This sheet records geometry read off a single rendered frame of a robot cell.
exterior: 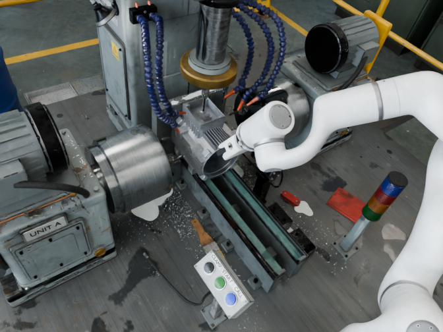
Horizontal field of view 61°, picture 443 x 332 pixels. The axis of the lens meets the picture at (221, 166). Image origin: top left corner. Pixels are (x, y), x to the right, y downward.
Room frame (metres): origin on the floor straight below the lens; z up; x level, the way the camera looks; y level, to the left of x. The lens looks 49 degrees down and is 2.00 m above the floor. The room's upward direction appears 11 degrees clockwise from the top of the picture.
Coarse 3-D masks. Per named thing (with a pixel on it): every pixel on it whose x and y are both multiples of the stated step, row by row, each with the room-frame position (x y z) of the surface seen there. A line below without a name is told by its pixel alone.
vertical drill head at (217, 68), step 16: (208, 16) 0.94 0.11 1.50; (224, 16) 0.95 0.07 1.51; (208, 32) 0.94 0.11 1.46; (224, 32) 0.96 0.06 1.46; (208, 48) 0.94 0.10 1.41; (224, 48) 0.97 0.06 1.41; (192, 64) 0.94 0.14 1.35; (208, 64) 0.94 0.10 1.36; (224, 64) 0.96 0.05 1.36; (192, 80) 0.90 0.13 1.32; (208, 80) 0.90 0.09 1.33; (224, 80) 0.92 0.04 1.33
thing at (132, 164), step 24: (96, 144) 0.74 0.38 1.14; (120, 144) 0.74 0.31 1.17; (144, 144) 0.76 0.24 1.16; (96, 168) 0.68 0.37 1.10; (120, 168) 0.66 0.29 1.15; (144, 168) 0.69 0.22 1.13; (168, 168) 0.73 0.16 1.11; (120, 192) 0.62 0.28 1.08; (144, 192) 0.66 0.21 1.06; (168, 192) 0.72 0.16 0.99
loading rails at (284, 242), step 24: (192, 192) 0.88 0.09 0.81; (216, 192) 0.82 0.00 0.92; (240, 192) 0.84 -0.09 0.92; (216, 216) 0.76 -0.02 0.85; (240, 216) 0.81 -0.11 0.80; (264, 216) 0.75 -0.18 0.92; (240, 240) 0.66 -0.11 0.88; (264, 240) 0.71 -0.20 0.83; (288, 240) 0.67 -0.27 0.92; (264, 264) 0.57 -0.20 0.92; (288, 264) 0.62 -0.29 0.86; (264, 288) 0.54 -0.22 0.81
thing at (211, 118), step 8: (184, 104) 0.99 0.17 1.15; (192, 104) 1.02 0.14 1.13; (200, 104) 1.05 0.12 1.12; (208, 104) 1.05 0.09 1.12; (192, 112) 1.00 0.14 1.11; (200, 112) 0.99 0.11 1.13; (208, 112) 1.01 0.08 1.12; (216, 112) 1.01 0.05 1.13; (184, 120) 0.98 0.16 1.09; (192, 120) 0.95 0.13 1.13; (200, 120) 0.96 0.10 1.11; (208, 120) 0.97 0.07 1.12; (216, 120) 0.95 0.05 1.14; (224, 120) 0.98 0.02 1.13; (192, 128) 0.94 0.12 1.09; (200, 128) 0.91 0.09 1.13; (208, 128) 0.93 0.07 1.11; (200, 136) 0.91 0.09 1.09
